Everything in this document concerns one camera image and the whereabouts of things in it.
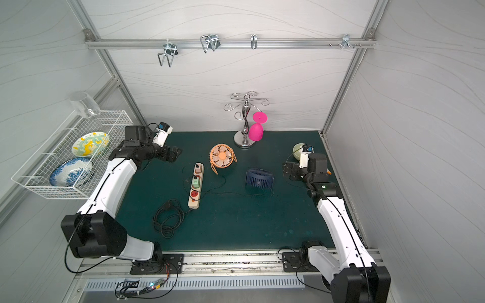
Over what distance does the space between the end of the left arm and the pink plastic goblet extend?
0.40 meters

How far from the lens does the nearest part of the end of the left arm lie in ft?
2.36

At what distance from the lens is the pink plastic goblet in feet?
3.04
